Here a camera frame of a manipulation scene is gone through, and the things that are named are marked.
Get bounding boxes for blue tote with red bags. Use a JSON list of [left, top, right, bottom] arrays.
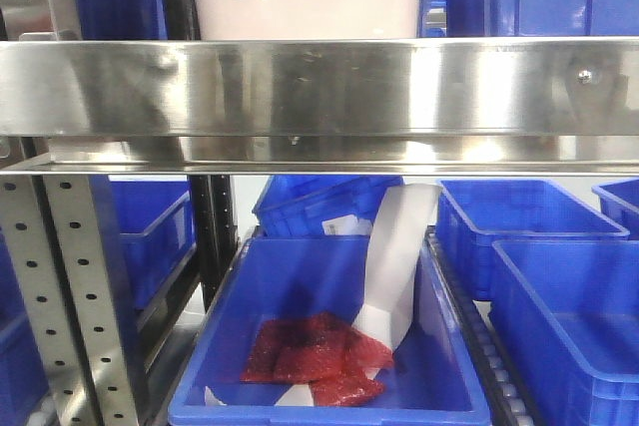
[[169, 236, 491, 425]]

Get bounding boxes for stainless steel shelf rail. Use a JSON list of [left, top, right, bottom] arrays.
[[1, 37, 638, 177]]

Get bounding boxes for grey roller conveyor track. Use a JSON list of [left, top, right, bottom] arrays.
[[425, 226, 541, 426]]

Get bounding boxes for blue tote middle right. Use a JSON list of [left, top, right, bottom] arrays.
[[435, 178, 630, 301]]

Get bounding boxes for white paper strip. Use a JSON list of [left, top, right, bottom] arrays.
[[205, 184, 440, 407]]

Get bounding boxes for blue tote rear centre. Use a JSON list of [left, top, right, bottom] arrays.
[[253, 175, 403, 237]]

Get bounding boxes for perforated steel shelf upright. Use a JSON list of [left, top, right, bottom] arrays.
[[1, 175, 149, 425]]

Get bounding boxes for blue tote lower right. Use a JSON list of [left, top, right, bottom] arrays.
[[490, 240, 638, 425]]

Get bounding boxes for black shelf post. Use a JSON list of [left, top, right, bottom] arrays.
[[189, 175, 239, 310]]

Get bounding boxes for red bubble wrap bags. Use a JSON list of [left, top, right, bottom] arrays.
[[241, 311, 394, 407]]

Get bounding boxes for blue tote lower left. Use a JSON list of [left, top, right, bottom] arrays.
[[111, 180, 195, 310]]

